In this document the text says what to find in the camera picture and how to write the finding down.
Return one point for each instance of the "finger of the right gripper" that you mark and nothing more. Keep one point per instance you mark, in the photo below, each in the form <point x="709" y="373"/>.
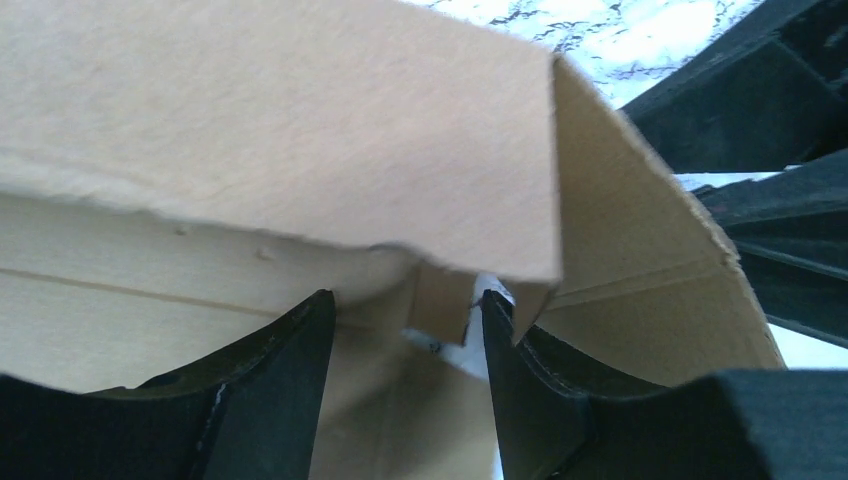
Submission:
<point x="768" y="93"/>
<point x="790" y="231"/>

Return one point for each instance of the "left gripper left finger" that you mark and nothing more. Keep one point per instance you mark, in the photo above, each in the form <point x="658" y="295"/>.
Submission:
<point x="249" y="410"/>

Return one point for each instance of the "brown cardboard box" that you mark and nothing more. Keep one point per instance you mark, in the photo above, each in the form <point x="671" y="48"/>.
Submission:
<point x="176" y="175"/>

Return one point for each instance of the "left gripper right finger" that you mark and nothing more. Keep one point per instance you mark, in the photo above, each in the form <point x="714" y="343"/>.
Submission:
<point x="561" y="414"/>

